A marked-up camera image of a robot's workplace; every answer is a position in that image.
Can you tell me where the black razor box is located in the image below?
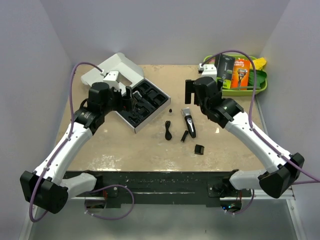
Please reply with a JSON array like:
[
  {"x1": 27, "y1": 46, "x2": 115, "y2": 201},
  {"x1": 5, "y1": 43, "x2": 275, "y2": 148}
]
[{"x1": 214, "y1": 54, "x2": 236, "y2": 89}]

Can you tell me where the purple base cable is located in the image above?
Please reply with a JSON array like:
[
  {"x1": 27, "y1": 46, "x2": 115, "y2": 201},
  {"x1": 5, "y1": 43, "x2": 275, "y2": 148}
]
[
  {"x1": 223, "y1": 188, "x2": 256, "y2": 216},
  {"x1": 84, "y1": 184, "x2": 136, "y2": 221}
]

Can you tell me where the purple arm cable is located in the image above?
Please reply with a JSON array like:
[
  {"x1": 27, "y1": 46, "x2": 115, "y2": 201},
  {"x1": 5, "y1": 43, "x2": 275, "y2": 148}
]
[
  {"x1": 28, "y1": 61, "x2": 104, "y2": 223},
  {"x1": 203, "y1": 49, "x2": 320, "y2": 183}
]

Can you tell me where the green plastic basket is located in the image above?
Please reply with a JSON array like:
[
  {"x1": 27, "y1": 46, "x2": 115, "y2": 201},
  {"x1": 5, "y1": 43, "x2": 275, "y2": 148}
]
[{"x1": 202, "y1": 54, "x2": 268, "y2": 97}]

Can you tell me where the yellow cloth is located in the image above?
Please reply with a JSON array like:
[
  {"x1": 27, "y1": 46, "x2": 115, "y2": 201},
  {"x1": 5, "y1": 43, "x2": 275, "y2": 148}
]
[{"x1": 252, "y1": 57, "x2": 267, "y2": 71}]

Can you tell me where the white clipper kit box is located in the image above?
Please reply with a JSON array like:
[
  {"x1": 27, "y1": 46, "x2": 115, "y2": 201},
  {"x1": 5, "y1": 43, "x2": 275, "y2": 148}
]
[{"x1": 81, "y1": 52, "x2": 171, "y2": 133}]

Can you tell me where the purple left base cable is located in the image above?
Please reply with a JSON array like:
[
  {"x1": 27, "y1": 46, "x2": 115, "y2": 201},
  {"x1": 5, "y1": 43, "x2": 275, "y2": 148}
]
[{"x1": 84, "y1": 184, "x2": 136, "y2": 221}]

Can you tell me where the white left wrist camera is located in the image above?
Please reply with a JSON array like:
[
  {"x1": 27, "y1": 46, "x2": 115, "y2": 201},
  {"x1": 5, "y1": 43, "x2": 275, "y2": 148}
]
[{"x1": 102, "y1": 70, "x2": 120, "y2": 88}]

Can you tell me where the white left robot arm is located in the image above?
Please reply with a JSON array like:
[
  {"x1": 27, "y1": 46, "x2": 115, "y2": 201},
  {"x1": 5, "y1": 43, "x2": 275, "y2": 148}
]
[{"x1": 20, "y1": 82, "x2": 134, "y2": 214}]

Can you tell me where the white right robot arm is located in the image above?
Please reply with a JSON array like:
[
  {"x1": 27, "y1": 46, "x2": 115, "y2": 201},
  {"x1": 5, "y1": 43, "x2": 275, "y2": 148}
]
[{"x1": 185, "y1": 76, "x2": 305, "y2": 199}]

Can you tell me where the aluminium rail frame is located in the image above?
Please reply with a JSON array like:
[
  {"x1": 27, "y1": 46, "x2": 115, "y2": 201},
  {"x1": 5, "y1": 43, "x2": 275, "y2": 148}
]
[{"x1": 72, "y1": 188, "x2": 295, "y2": 200}]

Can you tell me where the orange razor package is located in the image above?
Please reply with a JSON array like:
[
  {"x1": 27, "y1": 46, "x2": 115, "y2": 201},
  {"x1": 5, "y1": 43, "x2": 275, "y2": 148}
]
[{"x1": 230, "y1": 58, "x2": 251, "y2": 90}]

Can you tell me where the black power cable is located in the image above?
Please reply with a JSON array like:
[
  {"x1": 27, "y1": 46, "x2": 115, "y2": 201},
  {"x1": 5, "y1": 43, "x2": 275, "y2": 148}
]
[{"x1": 164, "y1": 120, "x2": 173, "y2": 142}]

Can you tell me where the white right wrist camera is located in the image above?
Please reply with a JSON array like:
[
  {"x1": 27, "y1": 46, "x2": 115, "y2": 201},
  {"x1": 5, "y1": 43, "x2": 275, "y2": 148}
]
[{"x1": 197, "y1": 63, "x2": 217, "y2": 80}]

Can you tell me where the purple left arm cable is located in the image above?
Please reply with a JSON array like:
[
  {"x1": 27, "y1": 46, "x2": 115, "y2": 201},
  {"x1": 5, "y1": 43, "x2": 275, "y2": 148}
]
[{"x1": 28, "y1": 61, "x2": 104, "y2": 223}]

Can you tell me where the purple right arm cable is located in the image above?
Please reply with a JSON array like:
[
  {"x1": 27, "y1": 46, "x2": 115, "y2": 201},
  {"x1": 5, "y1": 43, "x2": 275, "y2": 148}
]
[{"x1": 203, "y1": 49, "x2": 320, "y2": 183}]

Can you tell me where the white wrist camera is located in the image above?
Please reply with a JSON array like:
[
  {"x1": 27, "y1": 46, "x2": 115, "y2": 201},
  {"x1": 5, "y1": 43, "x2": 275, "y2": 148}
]
[
  {"x1": 102, "y1": 70, "x2": 120, "y2": 88},
  {"x1": 197, "y1": 63, "x2": 217, "y2": 80}
]

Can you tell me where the silver black hair clipper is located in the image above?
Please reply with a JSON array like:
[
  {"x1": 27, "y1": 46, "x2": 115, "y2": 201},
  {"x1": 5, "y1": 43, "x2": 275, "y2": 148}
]
[{"x1": 181, "y1": 107, "x2": 197, "y2": 138}]

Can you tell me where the black comb attachment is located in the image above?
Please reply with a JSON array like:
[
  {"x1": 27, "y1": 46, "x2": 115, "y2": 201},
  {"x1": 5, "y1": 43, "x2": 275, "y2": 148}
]
[{"x1": 194, "y1": 144, "x2": 205, "y2": 155}]

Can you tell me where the black cylindrical battery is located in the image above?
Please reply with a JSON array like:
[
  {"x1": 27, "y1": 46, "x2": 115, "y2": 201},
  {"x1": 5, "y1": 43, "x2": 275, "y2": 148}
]
[{"x1": 180, "y1": 130, "x2": 189, "y2": 143}]

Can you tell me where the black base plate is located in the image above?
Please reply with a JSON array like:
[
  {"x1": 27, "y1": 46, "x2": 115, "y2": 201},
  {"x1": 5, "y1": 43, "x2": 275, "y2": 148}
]
[{"x1": 77, "y1": 171, "x2": 252, "y2": 208}]

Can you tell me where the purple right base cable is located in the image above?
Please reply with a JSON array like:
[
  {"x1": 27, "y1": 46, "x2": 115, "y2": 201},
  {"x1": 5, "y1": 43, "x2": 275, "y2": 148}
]
[{"x1": 223, "y1": 188, "x2": 256, "y2": 216}]

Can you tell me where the green leaf item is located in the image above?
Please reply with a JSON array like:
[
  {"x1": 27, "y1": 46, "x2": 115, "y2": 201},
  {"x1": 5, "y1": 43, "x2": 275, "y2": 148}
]
[{"x1": 248, "y1": 70, "x2": 267, "y2": 88}]

